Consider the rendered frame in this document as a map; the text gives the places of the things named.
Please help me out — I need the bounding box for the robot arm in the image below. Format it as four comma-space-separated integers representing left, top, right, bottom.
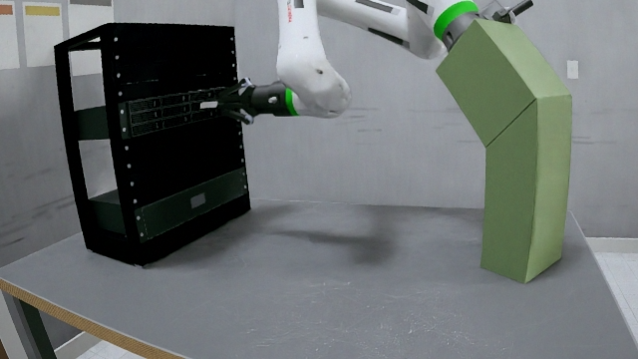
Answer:
267, 0, 533, 119

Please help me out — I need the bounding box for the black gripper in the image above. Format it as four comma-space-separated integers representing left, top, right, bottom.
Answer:
200, 78, 272, 125

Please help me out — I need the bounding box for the black server rack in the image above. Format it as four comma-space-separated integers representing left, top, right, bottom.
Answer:
54, 23, 251, 269

